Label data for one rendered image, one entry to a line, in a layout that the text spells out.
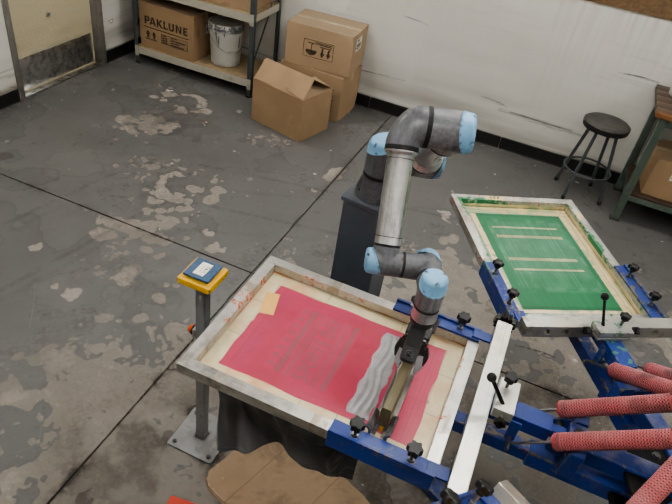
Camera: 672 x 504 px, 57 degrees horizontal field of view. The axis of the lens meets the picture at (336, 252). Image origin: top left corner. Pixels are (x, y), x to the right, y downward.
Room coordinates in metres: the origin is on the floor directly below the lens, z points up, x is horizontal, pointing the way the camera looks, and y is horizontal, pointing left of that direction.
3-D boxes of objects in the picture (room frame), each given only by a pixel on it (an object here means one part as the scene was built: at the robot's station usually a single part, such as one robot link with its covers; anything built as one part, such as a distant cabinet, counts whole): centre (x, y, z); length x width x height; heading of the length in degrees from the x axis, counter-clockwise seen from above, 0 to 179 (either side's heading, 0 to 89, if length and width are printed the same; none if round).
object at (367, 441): (0.99, -0.21, 0.97); 0.30 x 0.05 x 0.07; 73
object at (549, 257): (1.90, -0.86, 1.05); 1.08 x 0.61 x 0.23; 13
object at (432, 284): (1.28, -0.27, 1.32); 0.09 x 0.08 x 0.11; 3
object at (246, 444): (1.14, 0.05, 0.74); 0.46 x 0.04 x 0.42; 73
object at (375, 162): (1.91, -0.11, 1.37); 0.13 x 0.12 x 0.14; 93
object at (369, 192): (1.91, -0.10, 1.25); 0.15 x 0.15 x 0.10
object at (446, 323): (1.52, -0.37, 0.97); 0.30 x 0.05 x 0.07; 73
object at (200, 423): (1.60, 0.44, 0.48); 0.22 x 0.22 x 0.96; 73
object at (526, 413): (1.16, -0.60, 1.02); 0.17 x 0.06 x 0.05; 73
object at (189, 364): (1.32, -0.06, 0.97); 0.79 x 0.58 x 0.04; 73
